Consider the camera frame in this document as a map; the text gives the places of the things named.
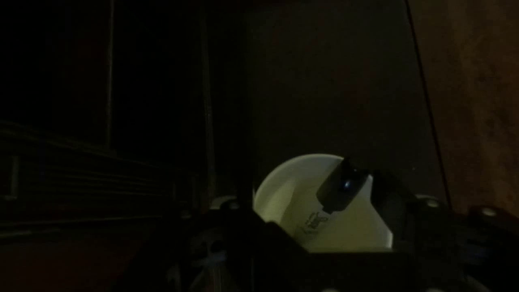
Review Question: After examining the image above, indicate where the white paper cup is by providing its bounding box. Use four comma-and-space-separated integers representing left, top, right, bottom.
252, 153, 398, 255

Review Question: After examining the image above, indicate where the dark wooden secretary desk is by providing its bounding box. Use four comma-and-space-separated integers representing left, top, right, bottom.
0, 0, 519, 292

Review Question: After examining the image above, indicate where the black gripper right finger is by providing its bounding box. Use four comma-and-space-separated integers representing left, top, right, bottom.
372, 169, 425, 255

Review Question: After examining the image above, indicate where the black marker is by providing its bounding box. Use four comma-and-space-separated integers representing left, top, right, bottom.
315, 156, 377, 216

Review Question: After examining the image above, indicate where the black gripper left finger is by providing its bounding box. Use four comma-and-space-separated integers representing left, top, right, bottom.
235, 207, 312, 257

